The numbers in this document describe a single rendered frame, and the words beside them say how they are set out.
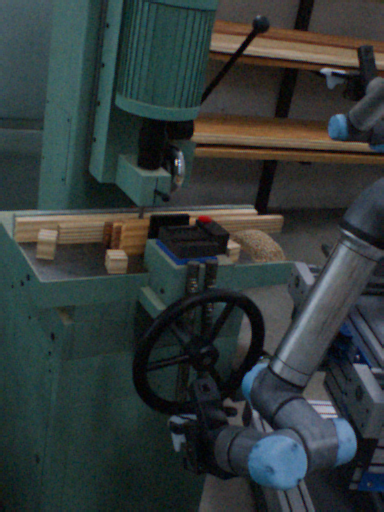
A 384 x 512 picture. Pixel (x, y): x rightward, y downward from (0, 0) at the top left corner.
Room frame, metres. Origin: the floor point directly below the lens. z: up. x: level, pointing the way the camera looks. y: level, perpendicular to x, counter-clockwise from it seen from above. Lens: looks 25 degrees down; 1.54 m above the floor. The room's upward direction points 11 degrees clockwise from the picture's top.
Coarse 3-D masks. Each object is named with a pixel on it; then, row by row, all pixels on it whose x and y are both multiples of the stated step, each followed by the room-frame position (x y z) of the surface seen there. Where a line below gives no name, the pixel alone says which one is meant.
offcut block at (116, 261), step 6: (108, 252) 1.28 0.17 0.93; (114, 252) 1.28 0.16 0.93; (120, 252) 1.29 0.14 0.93; (108, 258) 1.27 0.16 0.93; (114, 258) 1.26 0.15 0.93; (120, 258) 1.26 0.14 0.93; (126, 258) 1.26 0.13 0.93; (108, 264) 1.26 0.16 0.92; (114, 264) 1.25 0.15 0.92; (120, 264) 1.26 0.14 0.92; (126, 264) 1.26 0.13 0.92; (108, 270) 1.25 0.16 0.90; (114, 270) 1.26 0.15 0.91; (120, 270) 1.26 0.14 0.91
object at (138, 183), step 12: (120, 156) 1.50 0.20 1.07; (132, 156) 1.51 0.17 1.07; (120, 168) 1.49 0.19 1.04; (132, 168) 1.43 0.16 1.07; (144, 168) 1.44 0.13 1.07; (120, 180) 1.48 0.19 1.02; (132, 180) 1.43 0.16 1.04; (144, 180) 1.39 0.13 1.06; (156, 180) 1.41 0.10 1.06; (168, 180) 1.42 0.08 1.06; (132, 192) 1.42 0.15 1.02; (144, 192) 1.39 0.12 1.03; (168, 192) 1.42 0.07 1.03; (144, 204) 1.40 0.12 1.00; (156, 204) 1.41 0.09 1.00
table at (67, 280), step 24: (24, 264) 1.25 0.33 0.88; (48, 264) 1.24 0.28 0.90; (72, 264) 1.26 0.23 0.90; (96, 264) 1.28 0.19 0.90; (240, 264) 1.41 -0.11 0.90; (264, 264) 1.44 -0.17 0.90; (288, 264) 1.48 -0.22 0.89; (48, 288) 1.17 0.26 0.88; (72, 288) 1.20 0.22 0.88; (96, 288) 1.22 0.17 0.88; (120, 288) 1.25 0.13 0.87; (144, 288) 1.27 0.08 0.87; (216, 312) 1.27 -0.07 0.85
